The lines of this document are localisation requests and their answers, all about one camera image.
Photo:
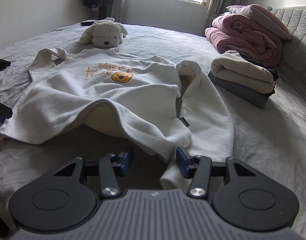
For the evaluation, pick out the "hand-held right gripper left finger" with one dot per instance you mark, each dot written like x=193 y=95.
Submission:
x=126 y=161

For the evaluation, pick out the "white plush dog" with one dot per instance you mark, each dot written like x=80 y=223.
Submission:
x=103 y=32

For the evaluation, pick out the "black phone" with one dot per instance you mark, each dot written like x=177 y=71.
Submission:
x=86 y=23

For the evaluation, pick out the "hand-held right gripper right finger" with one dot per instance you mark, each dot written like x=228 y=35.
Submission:
x=183 y=162

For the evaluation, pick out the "grey folded garment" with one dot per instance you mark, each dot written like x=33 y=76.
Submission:
x=243 y=92

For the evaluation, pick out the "white sweatshirt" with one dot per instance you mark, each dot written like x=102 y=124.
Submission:
x=93 y=92

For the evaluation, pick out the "dark cloth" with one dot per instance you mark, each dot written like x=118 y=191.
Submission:
x=0 y=66

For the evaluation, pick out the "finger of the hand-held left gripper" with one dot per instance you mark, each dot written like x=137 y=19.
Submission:
x=1 y=111

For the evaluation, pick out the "black folded garment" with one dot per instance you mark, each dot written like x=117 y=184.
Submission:
x=271 y=72

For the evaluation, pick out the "cream folded garment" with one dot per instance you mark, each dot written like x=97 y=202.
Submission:
x=240 y=72

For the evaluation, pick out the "grey padded headboard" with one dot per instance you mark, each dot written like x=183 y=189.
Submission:
x=298 y=30

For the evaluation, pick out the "pink grey pillow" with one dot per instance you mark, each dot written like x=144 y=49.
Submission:
x=268 y=20

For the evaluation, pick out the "pink folded comforter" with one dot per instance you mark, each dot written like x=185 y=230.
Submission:
x=243 y=35

